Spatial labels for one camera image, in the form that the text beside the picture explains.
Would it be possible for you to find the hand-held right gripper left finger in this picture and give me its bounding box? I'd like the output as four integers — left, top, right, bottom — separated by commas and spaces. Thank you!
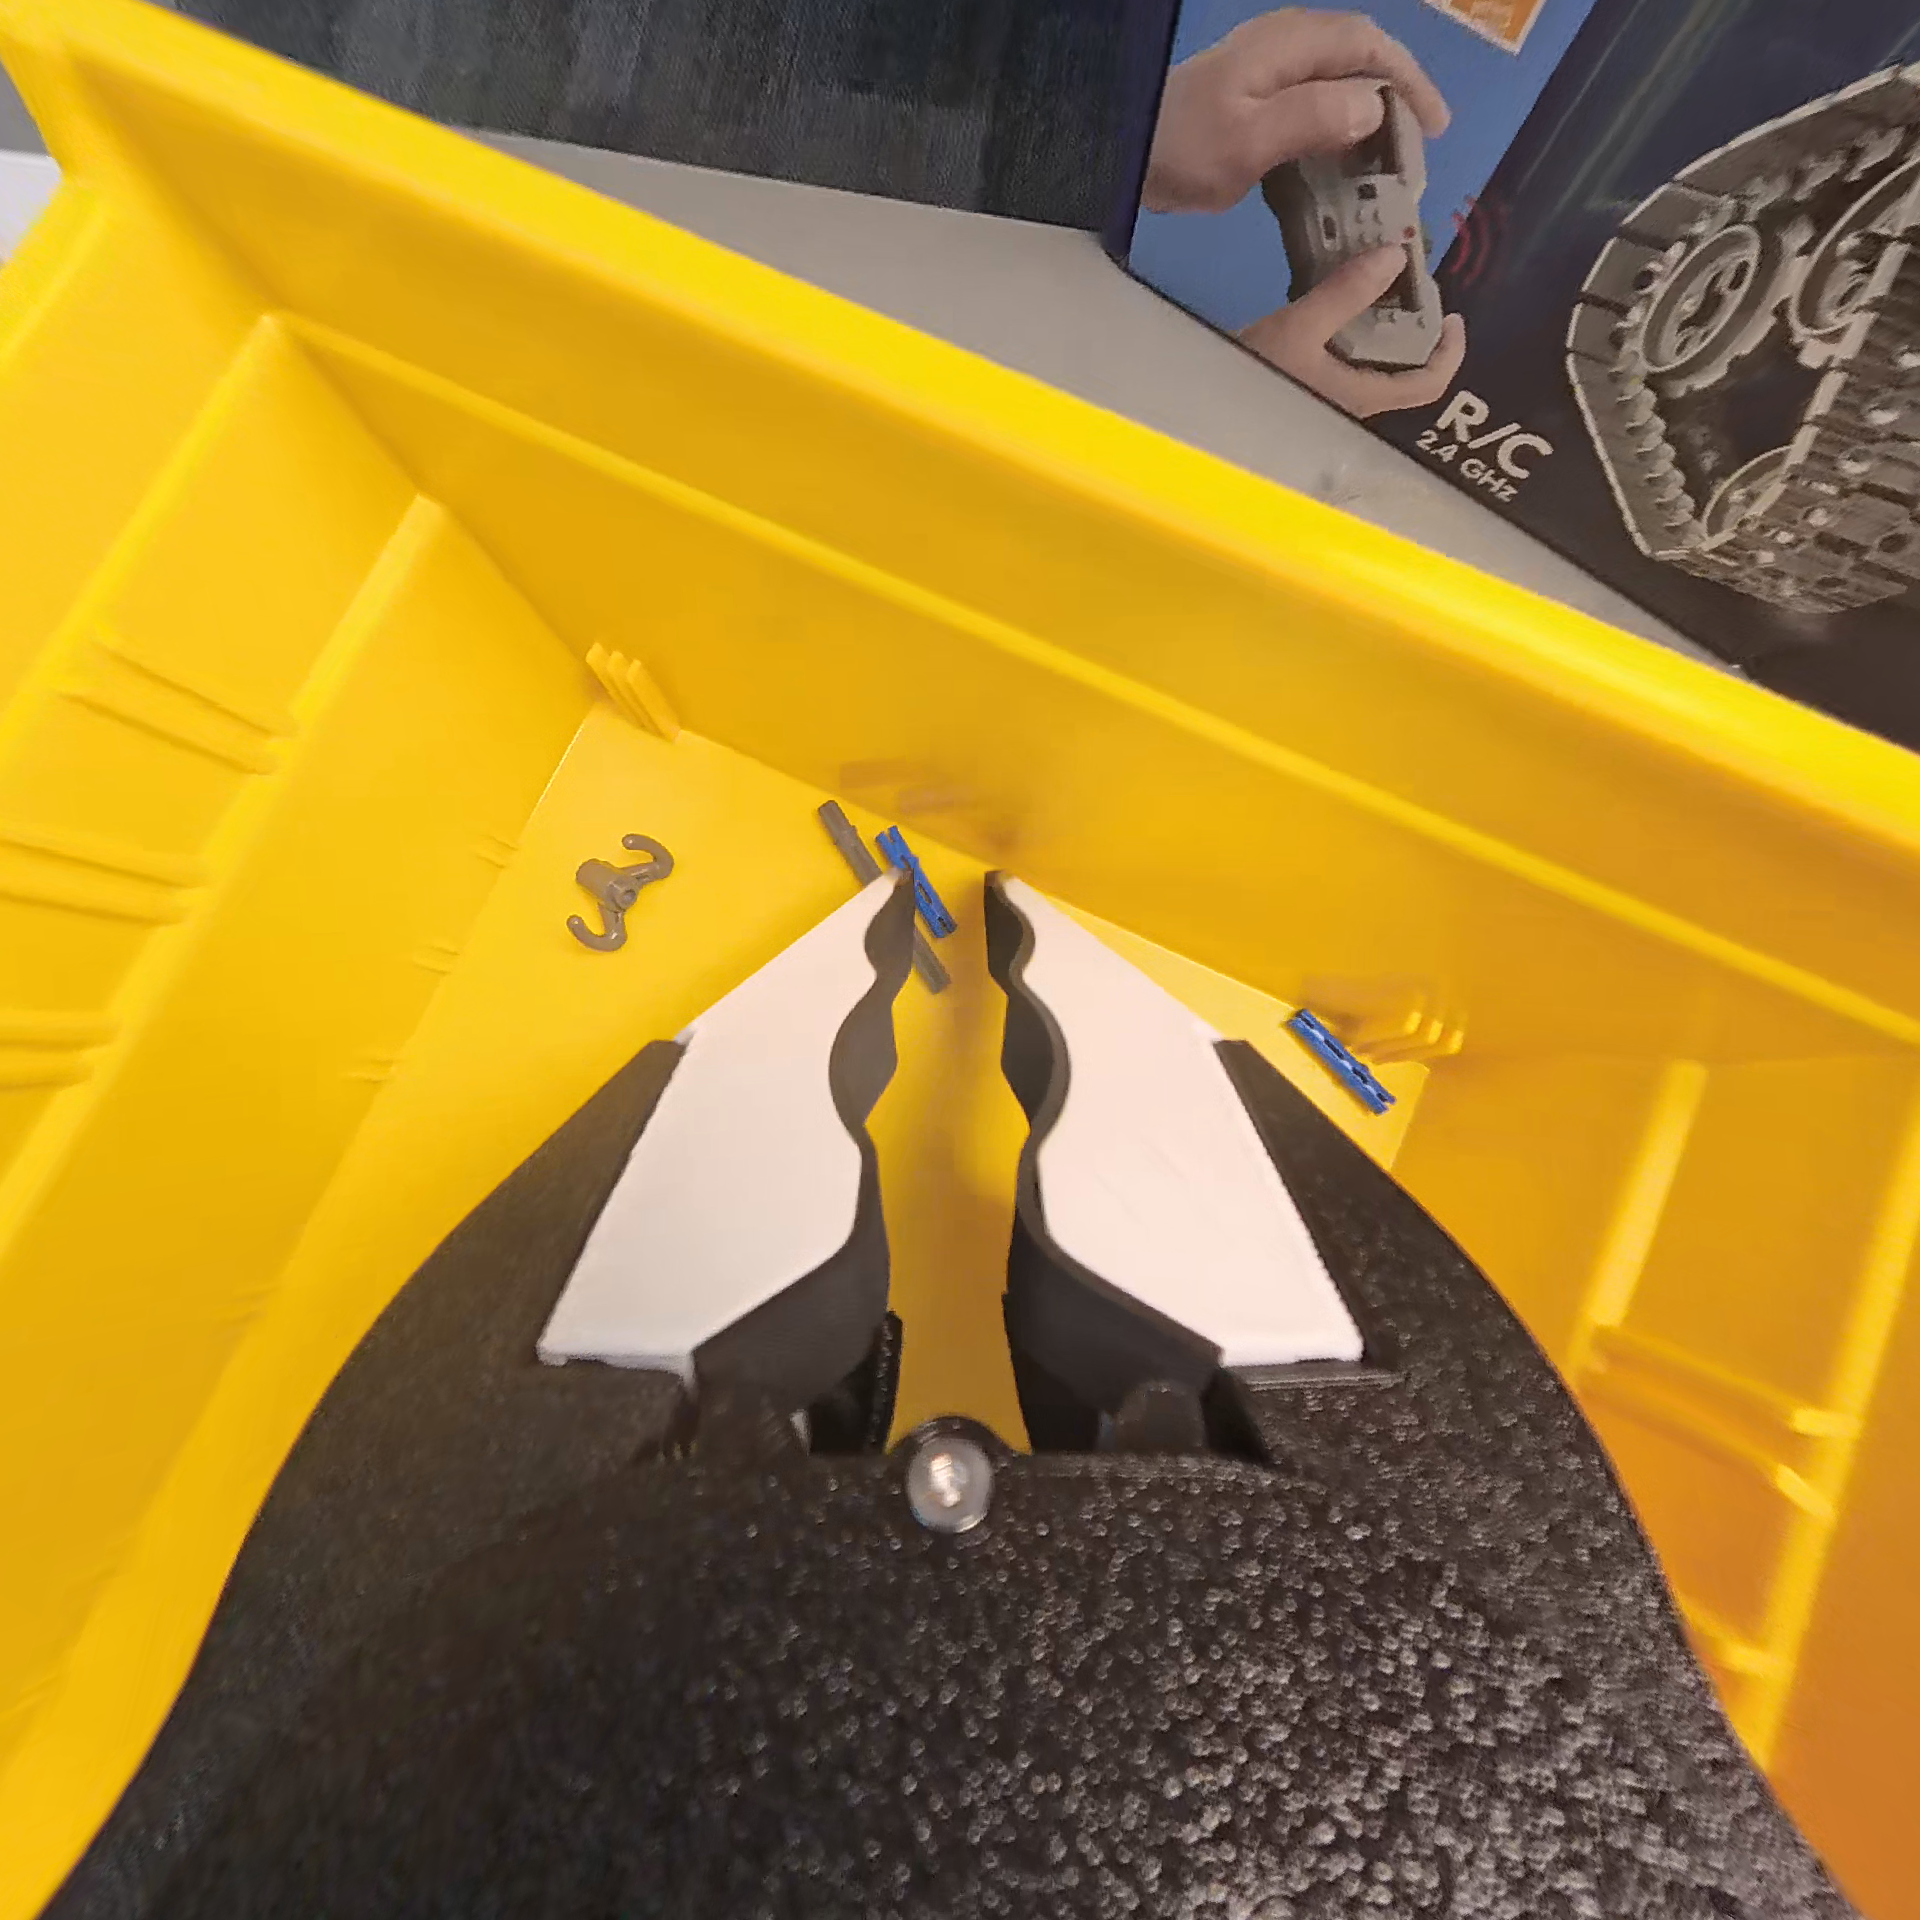
539, 871, 921, 1369

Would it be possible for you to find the small dark building piece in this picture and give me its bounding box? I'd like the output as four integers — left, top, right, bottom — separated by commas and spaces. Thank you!
818, 796, 952, 996
565, 832, 678, 952

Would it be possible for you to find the blue connector pin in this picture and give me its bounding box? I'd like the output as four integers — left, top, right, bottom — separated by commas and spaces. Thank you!
1285, 1006, 1400, 1116

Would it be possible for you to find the robot kit box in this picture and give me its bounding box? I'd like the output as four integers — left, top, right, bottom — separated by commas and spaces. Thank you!
1101, 0, 1920, 707

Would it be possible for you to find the blue axle pin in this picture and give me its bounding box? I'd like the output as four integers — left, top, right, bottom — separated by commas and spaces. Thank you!
876, 826, 958, 939

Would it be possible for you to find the yellow bin with dividers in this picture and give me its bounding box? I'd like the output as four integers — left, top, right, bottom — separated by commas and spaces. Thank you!
0, 0, 1920, 1920

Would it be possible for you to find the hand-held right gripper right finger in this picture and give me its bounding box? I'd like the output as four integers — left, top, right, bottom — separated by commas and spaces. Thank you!
984, 871, 1370, 1373

